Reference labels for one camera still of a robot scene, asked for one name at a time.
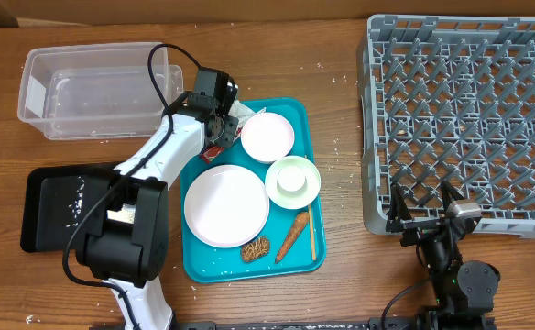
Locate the wooden chopstick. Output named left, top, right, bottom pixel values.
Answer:
left=307, top=167, right=317, bottom=261

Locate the large white plate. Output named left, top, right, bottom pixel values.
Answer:
left=183, top=165, right=270, bottom=248

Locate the white cup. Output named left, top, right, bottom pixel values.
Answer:
left=278, top=165, right=306, bottom=193

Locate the pile of white rice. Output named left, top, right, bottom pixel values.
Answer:
left=65, top=176, right=86, bottom=228

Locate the black tray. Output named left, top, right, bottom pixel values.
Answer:
left=19, top=159, right=153, bottom=254

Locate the pink bowl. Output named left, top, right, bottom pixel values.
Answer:
left=241, top=112, right=295, bottom=163

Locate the carrot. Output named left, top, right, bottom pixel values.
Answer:
left=275, top=212, right=310, bottom=264

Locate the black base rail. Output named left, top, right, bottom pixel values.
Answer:
left=88, top=315, right=497, bottom=330

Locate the red ketchup packet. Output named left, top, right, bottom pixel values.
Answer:
left=199, top=128, right=242, bottom=164

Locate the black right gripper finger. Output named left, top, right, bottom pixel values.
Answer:
left=440, top=181, right=464, bottom=212
left=388, top=184, right=412, bottom=222

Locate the teal plastic tray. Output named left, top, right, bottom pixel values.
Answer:
left=180, top=97, right=326, bottom=283

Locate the pale green saucer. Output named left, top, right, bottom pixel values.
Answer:
left=265, top=156, right=321, bottom=210

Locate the white napkin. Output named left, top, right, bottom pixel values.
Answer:
left=228, top=100, right=266, bottom=136

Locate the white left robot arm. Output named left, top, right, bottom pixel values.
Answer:
left=62, top=67, right=238, bottom=329

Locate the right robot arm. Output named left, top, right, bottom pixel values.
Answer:
left=379, top=181, right=501, bottom=330

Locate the grey dishwasher rack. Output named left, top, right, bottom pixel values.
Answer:
left=357, top=14, right=535, bottom=239

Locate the clear plastic bin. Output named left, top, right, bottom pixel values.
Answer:
left=17, top=42, right=163, bottom=139

